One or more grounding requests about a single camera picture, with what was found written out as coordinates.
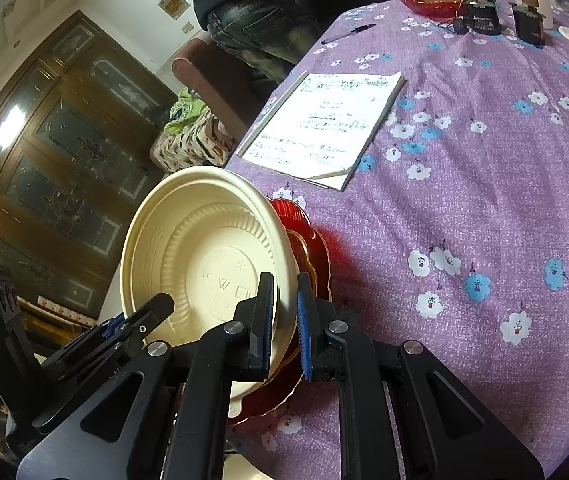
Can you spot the black rectangular device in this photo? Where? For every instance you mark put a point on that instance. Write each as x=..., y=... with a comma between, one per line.
x=529, y=27

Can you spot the dark wooden cabinet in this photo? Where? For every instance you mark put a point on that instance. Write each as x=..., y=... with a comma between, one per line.
x=64, y=160

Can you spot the white written notebook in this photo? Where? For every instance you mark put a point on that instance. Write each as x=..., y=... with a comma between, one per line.
x=324, y=125

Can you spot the yellow wall plaque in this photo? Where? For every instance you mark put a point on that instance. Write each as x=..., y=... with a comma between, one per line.
x=172, y=4

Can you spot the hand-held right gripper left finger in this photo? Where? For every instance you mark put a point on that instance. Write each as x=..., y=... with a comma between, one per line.
x=264, y=320

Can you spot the small black connector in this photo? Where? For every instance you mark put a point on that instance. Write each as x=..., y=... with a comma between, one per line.
x=459, y=27

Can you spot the large red plastic plate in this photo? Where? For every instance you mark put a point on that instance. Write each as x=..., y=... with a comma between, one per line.
x=324, y=260

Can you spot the small red plastic plate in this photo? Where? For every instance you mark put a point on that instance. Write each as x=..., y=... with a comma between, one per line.
x=304, y=255

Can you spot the black pen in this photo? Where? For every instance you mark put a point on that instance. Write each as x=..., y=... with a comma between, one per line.
x=349, y=33

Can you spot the brown fabric sofa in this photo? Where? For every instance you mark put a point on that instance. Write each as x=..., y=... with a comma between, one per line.
x=199, y=75

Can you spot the wall outlet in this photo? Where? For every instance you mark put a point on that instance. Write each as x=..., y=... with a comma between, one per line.
x=189, y=27

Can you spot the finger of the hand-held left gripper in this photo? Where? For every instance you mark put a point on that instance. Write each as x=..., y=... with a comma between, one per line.
x=84, y=352
x=144, y=317

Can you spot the green cloth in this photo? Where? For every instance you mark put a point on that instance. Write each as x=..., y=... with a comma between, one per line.
x=184, y=110

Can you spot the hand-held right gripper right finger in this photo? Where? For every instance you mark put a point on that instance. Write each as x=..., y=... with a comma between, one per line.
x=304, y=330

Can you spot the purple floral tablecloth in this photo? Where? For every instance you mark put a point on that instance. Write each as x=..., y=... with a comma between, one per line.
x=464, y=185

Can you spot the leaf printed blanket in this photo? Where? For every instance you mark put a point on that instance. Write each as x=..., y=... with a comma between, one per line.
x=189, y=145

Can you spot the black battery pack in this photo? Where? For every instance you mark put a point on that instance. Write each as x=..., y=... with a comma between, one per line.
x=482, y=17

